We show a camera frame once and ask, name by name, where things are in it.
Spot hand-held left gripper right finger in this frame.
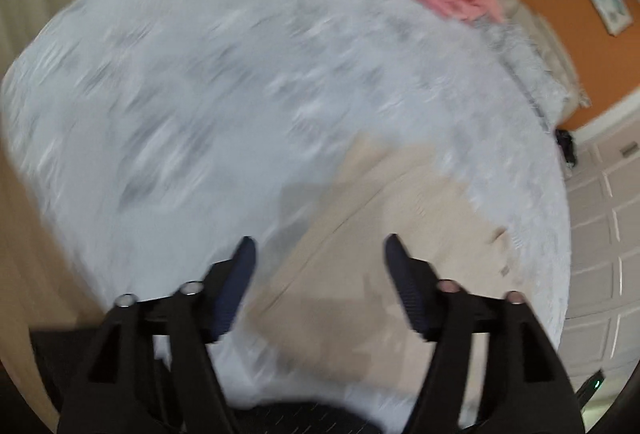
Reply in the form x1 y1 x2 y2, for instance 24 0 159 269
384 234 586 434

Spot small black object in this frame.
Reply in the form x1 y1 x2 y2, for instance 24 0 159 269
555 129 579 172

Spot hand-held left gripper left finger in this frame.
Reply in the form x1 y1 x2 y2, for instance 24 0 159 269
56 236 258 434

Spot white pillow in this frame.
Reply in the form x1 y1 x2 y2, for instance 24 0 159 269
400 0 591 109

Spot white panelled door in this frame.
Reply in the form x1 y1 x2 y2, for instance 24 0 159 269
562 108 640 395

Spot beige small garment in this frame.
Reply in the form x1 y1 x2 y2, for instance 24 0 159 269
234 132 516 420

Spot white patterned bed cover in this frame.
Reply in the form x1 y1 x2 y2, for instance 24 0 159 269
0 0 573 430

